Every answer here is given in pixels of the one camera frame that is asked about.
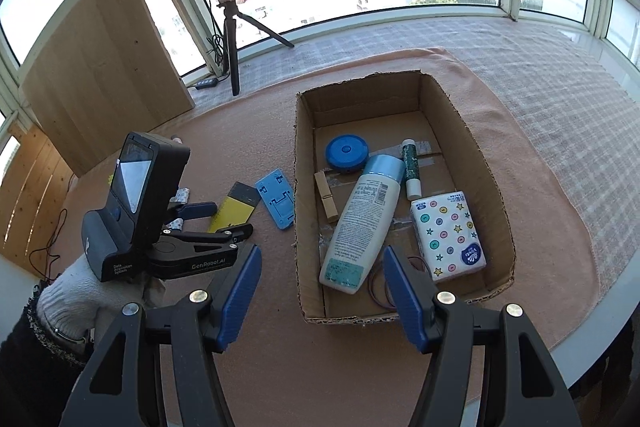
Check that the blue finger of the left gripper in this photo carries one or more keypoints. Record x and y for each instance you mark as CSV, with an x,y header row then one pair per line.
x,y
186,212
234,234

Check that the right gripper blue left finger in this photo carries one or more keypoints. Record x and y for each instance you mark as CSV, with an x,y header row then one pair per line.
x,y
122,382

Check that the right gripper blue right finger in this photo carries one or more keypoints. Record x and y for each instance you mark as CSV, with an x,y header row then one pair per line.
x,y
521,386

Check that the yellow black hair tie card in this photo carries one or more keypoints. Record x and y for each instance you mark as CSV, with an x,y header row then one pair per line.
x,y
236,208

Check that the blue plastic phone stand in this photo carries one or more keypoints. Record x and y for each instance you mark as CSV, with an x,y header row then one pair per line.
x,y
278,196

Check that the wooden clothespin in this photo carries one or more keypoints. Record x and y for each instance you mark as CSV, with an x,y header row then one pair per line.
x,y
326,197

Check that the white blue-capped lotion bottle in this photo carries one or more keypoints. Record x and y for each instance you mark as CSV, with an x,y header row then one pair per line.
x,y
364,223

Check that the blue round tape measure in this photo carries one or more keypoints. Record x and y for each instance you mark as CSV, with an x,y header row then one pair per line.
x,y
347,153

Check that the white patterned tissue pack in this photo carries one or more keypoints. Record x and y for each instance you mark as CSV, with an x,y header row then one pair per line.
x,y
447,238

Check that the green white lip balm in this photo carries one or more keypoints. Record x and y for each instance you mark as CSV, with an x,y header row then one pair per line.
x,y
413,185

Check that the patterned white lighter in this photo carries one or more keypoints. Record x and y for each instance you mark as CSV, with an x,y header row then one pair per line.
x,y
180,196

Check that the black forearm sleeve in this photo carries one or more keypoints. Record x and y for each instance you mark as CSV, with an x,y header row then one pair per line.
x,y
38,371

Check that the white gloved left hand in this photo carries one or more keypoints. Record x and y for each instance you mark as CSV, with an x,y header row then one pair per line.
x,y
77,303

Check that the slatted pine wood panel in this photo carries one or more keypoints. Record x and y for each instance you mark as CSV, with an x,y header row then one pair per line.
x,y
33,191

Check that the open cardboard box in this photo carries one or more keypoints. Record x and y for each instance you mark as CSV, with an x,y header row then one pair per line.
x,y
385,109

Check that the large light wooden board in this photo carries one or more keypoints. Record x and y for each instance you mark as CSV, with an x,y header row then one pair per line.
x,y
101,73

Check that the black tripod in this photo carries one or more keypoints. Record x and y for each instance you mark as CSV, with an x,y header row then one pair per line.
x,y
231,14

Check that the checkered grey white cloth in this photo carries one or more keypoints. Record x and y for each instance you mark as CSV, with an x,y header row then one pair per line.
x,y
571,95

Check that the black inline cable remote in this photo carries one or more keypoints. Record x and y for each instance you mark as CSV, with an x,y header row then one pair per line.
x,y
206,83

